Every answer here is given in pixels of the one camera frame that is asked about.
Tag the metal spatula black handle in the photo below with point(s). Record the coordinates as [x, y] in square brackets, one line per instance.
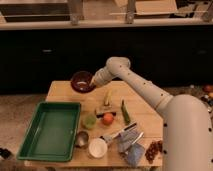
[110, 137]

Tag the green plastic cup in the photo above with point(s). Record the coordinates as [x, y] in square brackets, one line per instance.
[89, 121]

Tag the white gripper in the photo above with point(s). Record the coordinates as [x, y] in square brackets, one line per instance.
[101, 78]

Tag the green plastic tray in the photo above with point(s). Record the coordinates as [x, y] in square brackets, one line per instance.
[50, 136]

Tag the metal cup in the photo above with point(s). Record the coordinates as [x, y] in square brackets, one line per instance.
[82, 139]

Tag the orange fruit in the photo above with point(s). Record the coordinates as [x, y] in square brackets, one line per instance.
[107, 119]

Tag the red grapes bunch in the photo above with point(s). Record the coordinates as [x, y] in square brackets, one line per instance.
[154, 148]

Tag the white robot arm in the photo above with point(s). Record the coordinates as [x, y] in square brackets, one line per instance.
[187, 130]

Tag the dark red bowl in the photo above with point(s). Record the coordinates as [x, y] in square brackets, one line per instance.
[81, 82]

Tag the grey cloth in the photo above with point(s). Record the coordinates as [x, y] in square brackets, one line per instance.
[125, 139]

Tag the wooden brush block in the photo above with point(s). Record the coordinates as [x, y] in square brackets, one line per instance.
[100, 111]

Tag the wooden table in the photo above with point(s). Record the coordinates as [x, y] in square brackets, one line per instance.
[147, 120]

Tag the green pepper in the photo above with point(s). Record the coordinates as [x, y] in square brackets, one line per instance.
[125, 114]

